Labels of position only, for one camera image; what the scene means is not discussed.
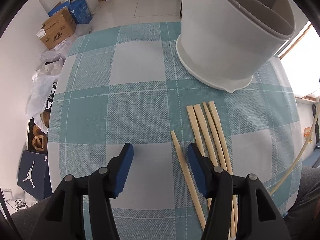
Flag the brown shoes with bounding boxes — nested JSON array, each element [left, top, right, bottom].
[[31, 111, 49, 153]]

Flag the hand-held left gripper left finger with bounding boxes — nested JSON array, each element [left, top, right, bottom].
[[30, 143, 134, 240]]

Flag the crumpled white plastic bag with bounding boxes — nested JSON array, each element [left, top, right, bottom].
[[26, 74, 60, 134]]

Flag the white power strip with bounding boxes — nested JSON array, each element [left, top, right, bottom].
[[2, 188, 13, 202]]

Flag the blue cardboard box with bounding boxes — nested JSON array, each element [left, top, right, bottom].
[[48, 0, 93, 25]]

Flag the beige hose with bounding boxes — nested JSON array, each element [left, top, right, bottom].
[[269, 104, 320, 195]]

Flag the wooden chopstick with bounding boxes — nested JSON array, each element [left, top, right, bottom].
[[171, 131, 207, 230], [202, 101, 237, 238], [186, 106, 213, 210], [193, 104, 218, 167], [208, 101, 238, 228]]

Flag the white utensil holder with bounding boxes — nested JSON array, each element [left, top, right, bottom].
[[176, 0, 296, 92]]

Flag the white parcel bags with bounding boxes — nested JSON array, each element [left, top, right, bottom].
[[37, 50, 67, 77]]

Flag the bright window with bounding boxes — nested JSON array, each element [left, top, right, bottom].
[[277, 22, 320, 102]]

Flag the teal plaid tablecloth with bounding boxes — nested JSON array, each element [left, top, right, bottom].
[[47, 21, 302, 240]]

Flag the black white sneakers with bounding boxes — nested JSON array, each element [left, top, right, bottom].
[[45, 80, 59, 110]]

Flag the navy shoe box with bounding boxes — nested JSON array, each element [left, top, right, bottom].
[[17, 150, 53, 200]]

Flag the brown cardboard box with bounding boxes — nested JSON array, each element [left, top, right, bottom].
[[37, 7, 77, 50]]

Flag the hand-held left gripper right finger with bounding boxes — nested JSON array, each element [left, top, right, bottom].
[[187, 143, 292, 240]]

